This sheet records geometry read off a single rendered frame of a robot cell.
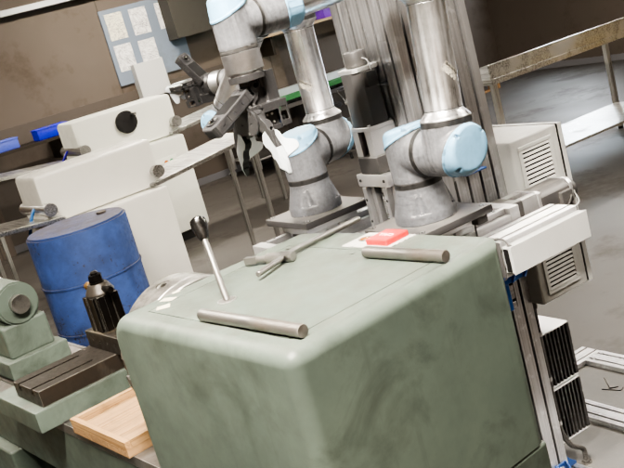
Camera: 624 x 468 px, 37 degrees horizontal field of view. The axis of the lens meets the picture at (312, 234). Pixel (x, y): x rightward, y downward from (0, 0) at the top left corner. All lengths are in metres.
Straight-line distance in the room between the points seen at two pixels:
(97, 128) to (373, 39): 5.96
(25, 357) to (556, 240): 1.66
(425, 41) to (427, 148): 0.23
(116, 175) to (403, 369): 4.94
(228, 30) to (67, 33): 9.10
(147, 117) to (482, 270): 6.96
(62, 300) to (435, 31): 3.70
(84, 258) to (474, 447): 3.87
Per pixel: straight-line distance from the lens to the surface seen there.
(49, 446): 2.75
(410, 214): 2.19
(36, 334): 3.08
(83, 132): 8.21
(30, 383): 2.60
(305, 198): 2.60
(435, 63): 2.06
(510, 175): 2.57
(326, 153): 2.63
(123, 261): 5.36
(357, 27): 2.49
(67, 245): 5.27
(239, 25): 1.78
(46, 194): 6.13
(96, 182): 6.25
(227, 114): 1.77
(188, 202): 8.44
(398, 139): 2.17
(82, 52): 10.88
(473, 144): 2.08
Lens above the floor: 1.72
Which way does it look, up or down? 13 degrees down
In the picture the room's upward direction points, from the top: 16 degrees counter-clockwise
